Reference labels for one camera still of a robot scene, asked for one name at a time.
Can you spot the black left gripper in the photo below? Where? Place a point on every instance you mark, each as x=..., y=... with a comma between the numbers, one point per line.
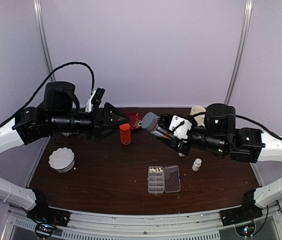
x=106, y=120

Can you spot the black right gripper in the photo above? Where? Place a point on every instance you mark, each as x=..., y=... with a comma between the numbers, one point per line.
x=178, y=147

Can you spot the orange pill bottle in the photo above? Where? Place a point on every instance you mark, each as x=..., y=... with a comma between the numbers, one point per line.
x=125, y=134

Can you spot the clear plastic pill organizer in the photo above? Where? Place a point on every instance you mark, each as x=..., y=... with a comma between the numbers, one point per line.
x=167, y=181

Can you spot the grey lid pill bottle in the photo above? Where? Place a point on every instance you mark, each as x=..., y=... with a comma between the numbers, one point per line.
x=160, y=132

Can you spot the grey bottle lid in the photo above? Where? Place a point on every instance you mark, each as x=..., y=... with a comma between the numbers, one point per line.
x=149, y=121

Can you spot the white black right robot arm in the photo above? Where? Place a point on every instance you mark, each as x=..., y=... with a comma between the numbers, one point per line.
x=220, y=135

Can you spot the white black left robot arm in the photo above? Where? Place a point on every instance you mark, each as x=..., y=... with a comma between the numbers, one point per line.
x=58, y=113

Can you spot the white pills in organizer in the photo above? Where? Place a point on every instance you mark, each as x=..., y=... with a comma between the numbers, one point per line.
x=155, y=170

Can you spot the white pill bottle near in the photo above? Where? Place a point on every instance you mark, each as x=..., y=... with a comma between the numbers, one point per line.
x=196, y=164

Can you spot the red floral plate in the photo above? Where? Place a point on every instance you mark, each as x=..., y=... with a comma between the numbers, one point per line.
x=136, y=120

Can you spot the cream ribbed mug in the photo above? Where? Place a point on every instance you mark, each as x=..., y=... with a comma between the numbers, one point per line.
x=199, y=118

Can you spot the white scalloped bowl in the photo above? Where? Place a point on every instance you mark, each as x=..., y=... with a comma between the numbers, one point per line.
x=62, y=160

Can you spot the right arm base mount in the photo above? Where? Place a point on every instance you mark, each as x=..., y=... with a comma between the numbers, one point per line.
x=242, y=218

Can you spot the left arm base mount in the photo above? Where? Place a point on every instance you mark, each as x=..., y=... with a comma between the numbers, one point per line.
x=47, y=219

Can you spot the left aluminium frame post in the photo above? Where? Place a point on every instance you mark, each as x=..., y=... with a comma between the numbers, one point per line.
x=42, y=34

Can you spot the aluminium frame post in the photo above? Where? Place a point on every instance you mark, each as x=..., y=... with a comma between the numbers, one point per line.
x=245, y=29
x=42, y=34

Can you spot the right aluminium frame post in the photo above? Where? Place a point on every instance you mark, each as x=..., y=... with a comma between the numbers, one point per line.
x=245, y=29

